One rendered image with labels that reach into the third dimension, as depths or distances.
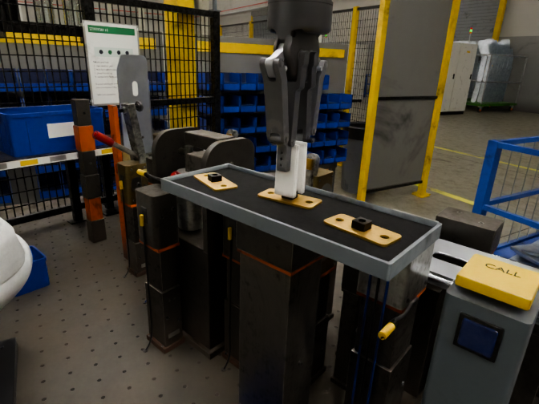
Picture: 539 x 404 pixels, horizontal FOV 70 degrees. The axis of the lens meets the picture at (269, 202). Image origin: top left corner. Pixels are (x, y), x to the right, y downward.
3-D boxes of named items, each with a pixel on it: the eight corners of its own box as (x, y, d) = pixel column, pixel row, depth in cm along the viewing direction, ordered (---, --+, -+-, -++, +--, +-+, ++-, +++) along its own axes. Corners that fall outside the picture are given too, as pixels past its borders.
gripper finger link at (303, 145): (285, 139, 51) (287, 139, 52) (282, 189, 54) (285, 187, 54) (305, 143, 50) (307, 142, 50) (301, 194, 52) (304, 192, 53)
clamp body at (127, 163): (157, 271, 123) (149, 162, 111) (128, 283, 116) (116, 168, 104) (146, 264, 127) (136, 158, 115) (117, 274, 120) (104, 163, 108)
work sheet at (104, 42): (143, 103, 167) (138, 25, 157) (92, 106, 151) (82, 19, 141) (141, 103, 168) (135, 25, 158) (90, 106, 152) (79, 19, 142)
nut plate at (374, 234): (403, 238, 42) (404, 228, 42) (384, 248, 40) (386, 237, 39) (341, 215, 48) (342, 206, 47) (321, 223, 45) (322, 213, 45)
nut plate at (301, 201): (323, 202, 52) (324, 193, 52) (310, 210, 49) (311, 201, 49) (270, 189, 56) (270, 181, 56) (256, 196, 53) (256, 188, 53)
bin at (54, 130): (107, 144, 141) (103, 107, 136) (14, 158, 118) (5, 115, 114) (86, 138, 150) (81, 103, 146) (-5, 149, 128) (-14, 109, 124)
